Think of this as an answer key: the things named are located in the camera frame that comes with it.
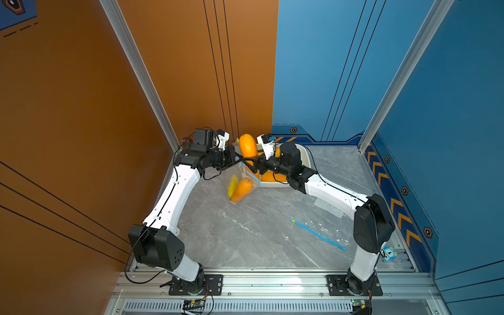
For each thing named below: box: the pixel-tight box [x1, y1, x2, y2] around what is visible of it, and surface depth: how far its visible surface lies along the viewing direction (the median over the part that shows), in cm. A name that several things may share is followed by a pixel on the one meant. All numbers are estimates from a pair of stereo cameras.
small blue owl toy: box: [382, 245, 398, 262], surface depth 81 cm
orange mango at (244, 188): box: [231, 177, 253, 203], surface depth 89 cm
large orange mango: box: [238, 133, 258, 159], surface depth 75 cm
